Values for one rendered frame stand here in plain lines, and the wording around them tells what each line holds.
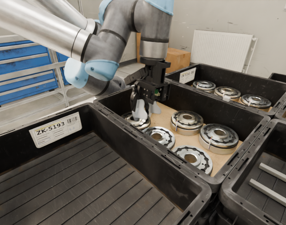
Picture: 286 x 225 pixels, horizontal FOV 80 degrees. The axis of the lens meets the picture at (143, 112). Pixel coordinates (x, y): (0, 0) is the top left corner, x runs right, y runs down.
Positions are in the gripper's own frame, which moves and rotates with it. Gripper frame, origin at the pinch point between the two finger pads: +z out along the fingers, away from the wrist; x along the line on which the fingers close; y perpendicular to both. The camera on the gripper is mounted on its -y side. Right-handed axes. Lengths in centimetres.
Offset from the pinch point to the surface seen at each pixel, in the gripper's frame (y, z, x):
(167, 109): 0.2, 0.5, 13.6
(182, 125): 12.7, -1.7, 5.2
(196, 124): 15.2, -1.9, 9.0
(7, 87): -174, 40, -17
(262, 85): 22, -10, 45
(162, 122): 4.9, 1.4, 5.6
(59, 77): -176, 37, 34
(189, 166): 25.8, -6.3, -13.3
